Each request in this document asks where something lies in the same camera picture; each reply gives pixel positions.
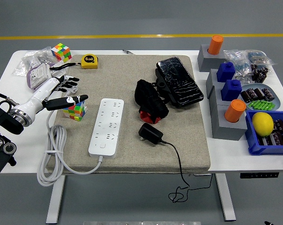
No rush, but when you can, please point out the multicolour puzzle cube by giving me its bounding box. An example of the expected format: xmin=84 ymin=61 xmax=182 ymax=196
xmin=50 ymin=43 xmax=72 ymax=63
xmin=62 ymin=99 xmax=88 ymax=122

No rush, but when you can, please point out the white power strip with cable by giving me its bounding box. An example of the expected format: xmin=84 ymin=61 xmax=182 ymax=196
xmin=37 ymin=85 xmax=125 ymax=188

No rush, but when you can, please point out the white table leg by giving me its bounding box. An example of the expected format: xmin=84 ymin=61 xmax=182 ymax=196
xmin=46 ymin=175 xmax=66 ymax=224
xmin=215 ymin=173 xmax=237 ymax=221

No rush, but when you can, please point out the grey-brown fabric mat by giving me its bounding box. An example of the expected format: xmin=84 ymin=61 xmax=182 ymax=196
xmin=46 ymin=55 xmax=211 ymax=174

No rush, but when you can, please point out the black table control panel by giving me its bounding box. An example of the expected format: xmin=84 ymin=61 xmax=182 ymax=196
xmin=240 ymin=172 xmax=280 ymax=179

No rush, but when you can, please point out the dark capacitor pile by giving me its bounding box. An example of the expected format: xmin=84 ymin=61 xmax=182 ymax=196
xmin=257 ymin=119 xmax=283 ymax=147

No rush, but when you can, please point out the black wrapped flat box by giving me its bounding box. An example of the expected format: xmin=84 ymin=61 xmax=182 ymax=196
xmin=156 ymin=56 xmax=205 ymax=108

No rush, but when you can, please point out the grey-blue plate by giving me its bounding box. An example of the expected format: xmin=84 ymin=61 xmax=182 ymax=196
xmin=239 ymin=83 xmax=281 ymax=111

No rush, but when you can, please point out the orange cylinder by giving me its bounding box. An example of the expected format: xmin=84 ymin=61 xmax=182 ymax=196
xmin=207 ymin=35 xmax=224 ymax=55
xmin=223 ymin=99 xmax=247 ymax=123

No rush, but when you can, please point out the clear bag with metal parts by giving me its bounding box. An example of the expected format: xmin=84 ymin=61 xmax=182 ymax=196
xmin=11 ymin=46 xmax=55 ymax=77

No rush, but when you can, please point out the purple tray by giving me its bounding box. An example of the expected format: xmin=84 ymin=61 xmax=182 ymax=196
xmin=26 ymin=62 xmax=68 ymax=91

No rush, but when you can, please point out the blue plastic bin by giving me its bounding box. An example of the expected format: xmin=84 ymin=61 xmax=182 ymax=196
xmin=245 ymin=110 xmax=283 ymax=156

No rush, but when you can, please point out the black capacitor pile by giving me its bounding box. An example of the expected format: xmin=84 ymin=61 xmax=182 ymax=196
xmin=250 ymin=63 xmax=270 ymax=83

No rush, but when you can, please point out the white socket panel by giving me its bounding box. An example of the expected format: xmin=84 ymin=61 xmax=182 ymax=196
xmin=51 ymin=60 xmax=67 ymax=78
xmin=30 ymin=64 xmax=52 ymax=89

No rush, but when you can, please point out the grey holder block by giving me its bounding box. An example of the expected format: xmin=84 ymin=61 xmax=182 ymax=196
xmin=197 ymin=44 xmax=226 ymax=72
xmin=208 ymin=85 xmax=229 ymax=107
xmin=206 ymin=68 xmax=226 ymax=94
xmin=210 ymin=104 xmax=248 ymax=141

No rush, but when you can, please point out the blue bottle-shaped block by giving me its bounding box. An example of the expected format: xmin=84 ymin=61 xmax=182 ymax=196
xmin=216 ymin=61 xmax=236 ymax=83
xmin=220 ymin=79 xmax=243 ymax=101

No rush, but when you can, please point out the dark brown capacitor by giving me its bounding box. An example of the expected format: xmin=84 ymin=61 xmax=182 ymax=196
xmin=249 ymin=87 xmax=265 ymax=100
xmin=240 ymin=90 xmax=252 ymax=103
xmin=261 ymin=87 xmax=275 ymax=102

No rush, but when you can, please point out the yellow lemon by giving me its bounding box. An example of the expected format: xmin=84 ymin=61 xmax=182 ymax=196
xmin=252 ymin=112 xmax=275 ymax=137

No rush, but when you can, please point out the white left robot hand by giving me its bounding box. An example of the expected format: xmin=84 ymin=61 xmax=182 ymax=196
xmin=23 ymin=75 xmax=89 ymax=119

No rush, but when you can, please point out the black power adapter with cord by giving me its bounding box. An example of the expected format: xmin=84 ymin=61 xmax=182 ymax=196
xmin=138 ymin=123 xmax=214 ymax=203

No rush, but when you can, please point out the black and red folded cloth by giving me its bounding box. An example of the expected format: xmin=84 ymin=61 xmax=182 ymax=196
xmin=134 ymin=79 xmax=169 ymax=124

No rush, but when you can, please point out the black plastic bracket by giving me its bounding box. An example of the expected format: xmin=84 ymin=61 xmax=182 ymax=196
xmin=152 ymin=69 xmax=172 ymax=104

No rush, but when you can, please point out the green cylinder pile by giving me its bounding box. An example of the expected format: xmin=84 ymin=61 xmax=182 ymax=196
xmin=248 ymin=99 xmax=275 ymax=111

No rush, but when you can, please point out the clear bag with blue parts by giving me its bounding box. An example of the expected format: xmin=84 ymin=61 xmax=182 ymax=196
xmin=245 ymin=49 xmax=277 ymax=66
xmin=223 ymin=49 xmax=252 ymax=83

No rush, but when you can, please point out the yellow tape measure with strap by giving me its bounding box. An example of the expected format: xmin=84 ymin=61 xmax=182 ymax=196
xmin=49 ymin=53 xmax=99 ymax=71

